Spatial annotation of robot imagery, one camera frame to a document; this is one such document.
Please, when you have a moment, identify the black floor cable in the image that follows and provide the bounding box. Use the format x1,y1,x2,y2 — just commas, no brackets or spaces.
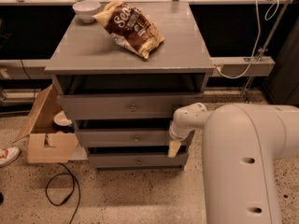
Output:
45,162,81,224

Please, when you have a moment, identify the open cardboard box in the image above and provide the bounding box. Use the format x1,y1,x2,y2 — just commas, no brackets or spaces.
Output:
16,85,78,163

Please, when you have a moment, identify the white hanging cable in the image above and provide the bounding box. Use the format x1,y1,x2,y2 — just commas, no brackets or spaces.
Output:
214,0,280,80

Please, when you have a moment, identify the grey top drawer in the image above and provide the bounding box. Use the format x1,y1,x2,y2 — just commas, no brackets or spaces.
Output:
58,93,200,120

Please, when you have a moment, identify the grey drawer cabinet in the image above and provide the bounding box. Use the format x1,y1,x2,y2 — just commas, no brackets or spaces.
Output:
45,2,213,157

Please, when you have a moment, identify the white plate in box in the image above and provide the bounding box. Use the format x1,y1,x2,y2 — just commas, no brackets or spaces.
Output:
53,111,72,127

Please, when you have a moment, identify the metal stand pole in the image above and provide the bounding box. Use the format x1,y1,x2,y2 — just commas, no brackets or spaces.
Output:
241,0,292,103

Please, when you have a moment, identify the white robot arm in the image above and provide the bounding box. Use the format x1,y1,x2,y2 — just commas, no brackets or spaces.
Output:
168,103,299,224

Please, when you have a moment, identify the grey bottom drawer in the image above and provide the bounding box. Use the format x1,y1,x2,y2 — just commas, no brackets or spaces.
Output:
88,152,189,169

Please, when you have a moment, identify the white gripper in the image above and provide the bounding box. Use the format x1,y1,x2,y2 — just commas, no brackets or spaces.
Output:
168,120,194,158

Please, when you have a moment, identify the brown chip bag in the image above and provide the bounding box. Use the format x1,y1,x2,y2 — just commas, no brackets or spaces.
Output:
93,2,164,59

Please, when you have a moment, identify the grey drawer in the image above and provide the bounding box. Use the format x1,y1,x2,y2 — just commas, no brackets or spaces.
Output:
88,152,189,169
76,128,170,147
58,93,200,120

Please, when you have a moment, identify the white and red shoe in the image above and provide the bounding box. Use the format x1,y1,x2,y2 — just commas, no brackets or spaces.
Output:
0,147,21,167

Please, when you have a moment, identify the white ceramic bowl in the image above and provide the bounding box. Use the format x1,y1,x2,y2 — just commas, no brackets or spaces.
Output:
72,0,101,22

